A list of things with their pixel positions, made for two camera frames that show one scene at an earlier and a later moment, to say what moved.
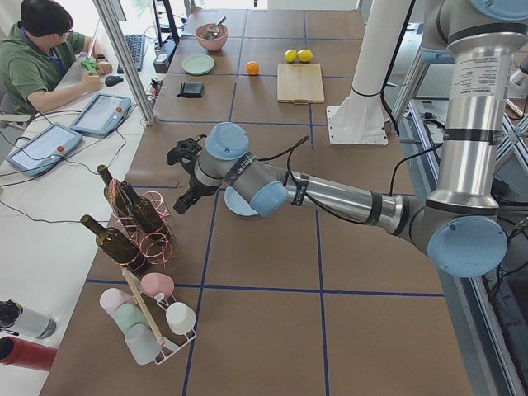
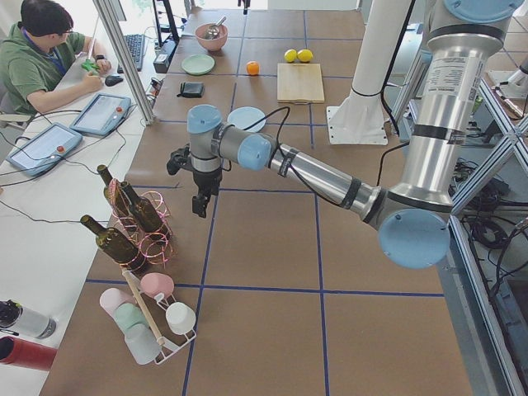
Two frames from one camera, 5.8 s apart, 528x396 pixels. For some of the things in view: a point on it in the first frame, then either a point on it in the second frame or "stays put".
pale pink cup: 111,299 stays put
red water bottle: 27,354 stays put
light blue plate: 236,203 -> 244,117
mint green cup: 128,314 stays put
